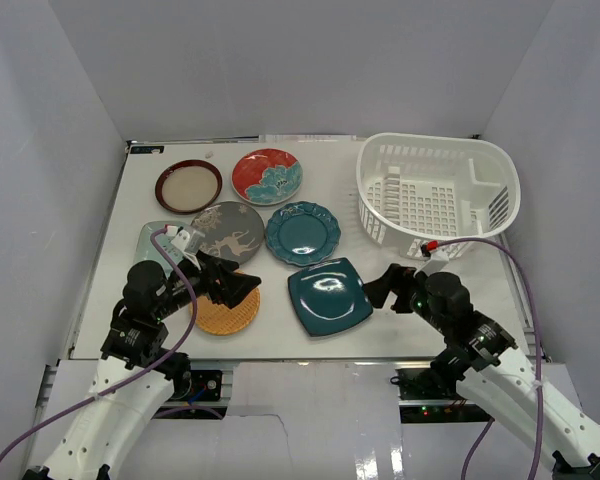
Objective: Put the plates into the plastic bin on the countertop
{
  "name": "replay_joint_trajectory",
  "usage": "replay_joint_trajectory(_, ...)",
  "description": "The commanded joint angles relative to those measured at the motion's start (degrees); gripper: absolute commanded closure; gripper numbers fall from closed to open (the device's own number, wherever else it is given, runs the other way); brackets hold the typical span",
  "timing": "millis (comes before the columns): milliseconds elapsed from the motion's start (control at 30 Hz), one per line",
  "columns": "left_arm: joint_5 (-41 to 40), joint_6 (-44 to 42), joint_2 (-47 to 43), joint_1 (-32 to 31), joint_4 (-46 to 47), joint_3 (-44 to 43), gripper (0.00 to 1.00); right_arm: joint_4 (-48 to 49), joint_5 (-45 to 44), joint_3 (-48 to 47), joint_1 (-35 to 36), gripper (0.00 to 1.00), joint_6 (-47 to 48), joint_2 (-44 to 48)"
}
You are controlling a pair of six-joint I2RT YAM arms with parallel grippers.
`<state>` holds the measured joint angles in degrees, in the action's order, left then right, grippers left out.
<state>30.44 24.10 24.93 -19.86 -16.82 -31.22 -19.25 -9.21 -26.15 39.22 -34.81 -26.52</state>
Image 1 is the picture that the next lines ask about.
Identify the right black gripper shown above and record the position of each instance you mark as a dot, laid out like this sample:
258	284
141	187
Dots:
396	277

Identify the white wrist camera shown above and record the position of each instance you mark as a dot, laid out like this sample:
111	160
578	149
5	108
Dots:
435	258
186	239

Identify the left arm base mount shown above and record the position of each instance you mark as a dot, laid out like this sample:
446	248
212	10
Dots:
197	397

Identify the teal square plate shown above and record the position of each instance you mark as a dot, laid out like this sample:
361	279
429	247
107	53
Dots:
328	298

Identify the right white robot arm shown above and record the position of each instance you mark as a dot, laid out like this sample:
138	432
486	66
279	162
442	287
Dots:
482	363

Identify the woven bamboo round plate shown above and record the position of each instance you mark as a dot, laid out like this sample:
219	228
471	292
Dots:
220	320

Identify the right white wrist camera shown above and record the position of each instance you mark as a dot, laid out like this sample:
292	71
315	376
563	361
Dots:
435	258

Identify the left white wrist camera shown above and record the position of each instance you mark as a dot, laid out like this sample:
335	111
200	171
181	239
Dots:
186	239

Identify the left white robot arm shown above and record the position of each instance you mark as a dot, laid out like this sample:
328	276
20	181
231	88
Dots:
135	374

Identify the red plate with teal flower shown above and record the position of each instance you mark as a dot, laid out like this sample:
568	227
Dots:
267	177

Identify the grey plate with deer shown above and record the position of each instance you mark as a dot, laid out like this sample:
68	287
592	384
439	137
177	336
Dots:
232	231

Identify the small black table label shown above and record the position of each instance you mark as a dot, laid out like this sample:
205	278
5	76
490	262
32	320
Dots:
146	149

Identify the teal scalloped round plate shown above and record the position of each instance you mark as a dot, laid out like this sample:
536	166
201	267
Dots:
302	233

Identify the white plastic dish bin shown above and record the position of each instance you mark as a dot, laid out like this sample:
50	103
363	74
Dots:
413	189

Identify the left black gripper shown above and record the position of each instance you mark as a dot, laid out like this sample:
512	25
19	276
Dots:
215	279

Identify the brown rimmed cream plate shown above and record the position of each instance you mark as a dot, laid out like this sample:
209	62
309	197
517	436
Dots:
188	186

